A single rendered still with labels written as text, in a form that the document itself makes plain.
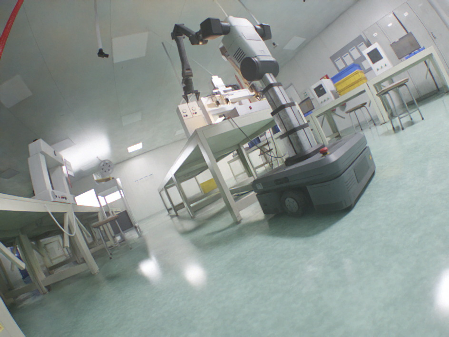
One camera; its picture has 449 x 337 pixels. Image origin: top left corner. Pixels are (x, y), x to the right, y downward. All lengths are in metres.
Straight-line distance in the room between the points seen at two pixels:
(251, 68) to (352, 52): 4.62
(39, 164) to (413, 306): 2.33
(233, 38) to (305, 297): 1.30
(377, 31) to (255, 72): 4.21
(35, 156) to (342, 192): 2.33
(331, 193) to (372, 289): 0.47
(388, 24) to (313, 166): 4.53
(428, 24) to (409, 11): 0.47
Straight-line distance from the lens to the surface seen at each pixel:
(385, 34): 5.02
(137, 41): 3.31
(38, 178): 2.06
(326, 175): 0.81
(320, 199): 0.88
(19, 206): 1.35
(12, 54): 3.15
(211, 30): 1.21
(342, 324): 0.45
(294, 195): 0.97
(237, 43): 1.25
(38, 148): 2.14
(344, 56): 5.67
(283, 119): 1.12
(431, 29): 5.04
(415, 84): 4.87
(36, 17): 2.82
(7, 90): 3.63
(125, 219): 3.42
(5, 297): 2.93
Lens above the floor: 0.37
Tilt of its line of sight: 1 degrees up
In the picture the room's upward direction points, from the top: 25 degrees counter-clockwise
